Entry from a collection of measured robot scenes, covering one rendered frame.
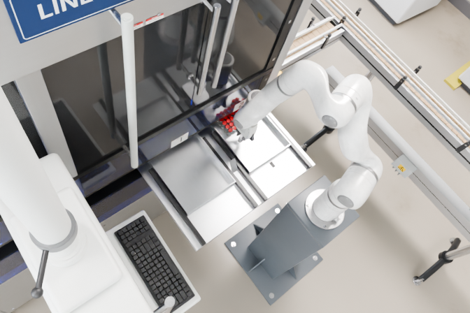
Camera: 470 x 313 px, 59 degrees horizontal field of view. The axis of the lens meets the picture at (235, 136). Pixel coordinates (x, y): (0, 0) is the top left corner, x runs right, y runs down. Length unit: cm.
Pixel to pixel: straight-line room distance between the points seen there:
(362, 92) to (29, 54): 95
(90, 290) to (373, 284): 222
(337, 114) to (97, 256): 78
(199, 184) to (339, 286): 136
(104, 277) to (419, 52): 361
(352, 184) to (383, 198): 163
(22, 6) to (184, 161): 119
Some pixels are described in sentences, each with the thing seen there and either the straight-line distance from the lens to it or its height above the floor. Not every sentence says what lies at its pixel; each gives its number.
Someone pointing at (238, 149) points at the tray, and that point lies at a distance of 195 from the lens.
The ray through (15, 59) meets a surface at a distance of 95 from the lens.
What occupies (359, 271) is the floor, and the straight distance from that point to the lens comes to 295.
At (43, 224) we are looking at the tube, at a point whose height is 186.
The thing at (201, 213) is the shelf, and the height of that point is 88.
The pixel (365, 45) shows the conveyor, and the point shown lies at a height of 93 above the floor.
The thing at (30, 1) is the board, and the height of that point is 199.
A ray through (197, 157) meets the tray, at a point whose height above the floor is 88.
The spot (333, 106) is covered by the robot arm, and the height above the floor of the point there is 159.
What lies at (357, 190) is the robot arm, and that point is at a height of 128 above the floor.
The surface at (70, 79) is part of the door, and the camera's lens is 109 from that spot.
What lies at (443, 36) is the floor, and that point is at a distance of 450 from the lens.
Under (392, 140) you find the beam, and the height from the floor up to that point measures 55.
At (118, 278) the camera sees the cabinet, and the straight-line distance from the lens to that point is 103.
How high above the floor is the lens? 259
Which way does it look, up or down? 60 degrees down
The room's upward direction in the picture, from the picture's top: 22 degrees clockwise
